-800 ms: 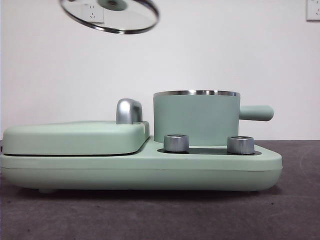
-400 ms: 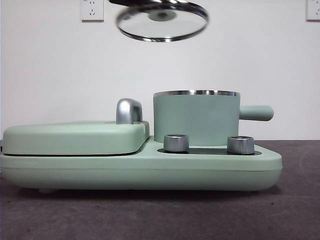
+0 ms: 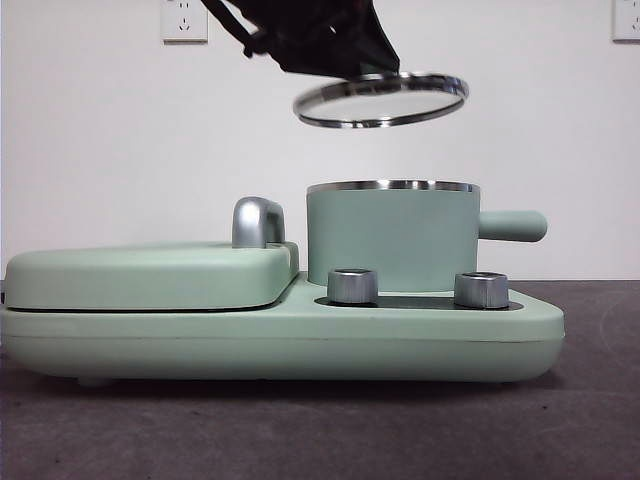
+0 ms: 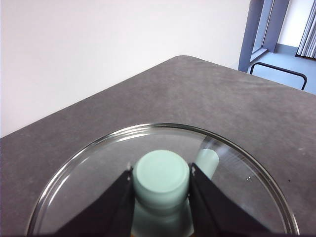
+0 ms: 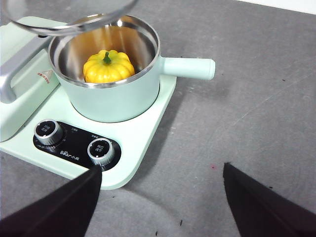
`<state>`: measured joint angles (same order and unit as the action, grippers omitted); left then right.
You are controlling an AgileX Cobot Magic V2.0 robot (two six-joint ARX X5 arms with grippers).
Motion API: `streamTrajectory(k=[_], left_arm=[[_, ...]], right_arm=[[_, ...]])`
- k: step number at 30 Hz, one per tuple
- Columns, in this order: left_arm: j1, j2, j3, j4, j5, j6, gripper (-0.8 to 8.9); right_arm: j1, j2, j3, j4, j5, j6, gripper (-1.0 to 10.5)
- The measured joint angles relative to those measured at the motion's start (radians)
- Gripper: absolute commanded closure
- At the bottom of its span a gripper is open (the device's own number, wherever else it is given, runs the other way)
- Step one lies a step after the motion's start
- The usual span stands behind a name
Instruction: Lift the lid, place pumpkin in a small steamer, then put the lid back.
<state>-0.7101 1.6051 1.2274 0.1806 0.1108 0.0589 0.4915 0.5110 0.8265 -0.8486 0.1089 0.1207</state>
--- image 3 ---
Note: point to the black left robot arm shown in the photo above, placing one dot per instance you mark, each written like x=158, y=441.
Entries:
x=295, y=15

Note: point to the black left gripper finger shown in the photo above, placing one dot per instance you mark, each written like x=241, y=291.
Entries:
x=372, y=40
x=320, y=57

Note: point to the white wall socket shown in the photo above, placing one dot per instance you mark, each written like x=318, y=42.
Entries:
x=185, y=22
x=627, y=20

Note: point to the glass lid with green knob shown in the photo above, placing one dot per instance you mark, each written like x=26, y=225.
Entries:
x=385, y=102

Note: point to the silver control knob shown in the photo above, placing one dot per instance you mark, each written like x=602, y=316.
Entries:
x=481, y=290
x=352, y=287

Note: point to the mint green breakfast machine base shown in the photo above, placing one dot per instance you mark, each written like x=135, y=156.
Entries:
x=100, y=345

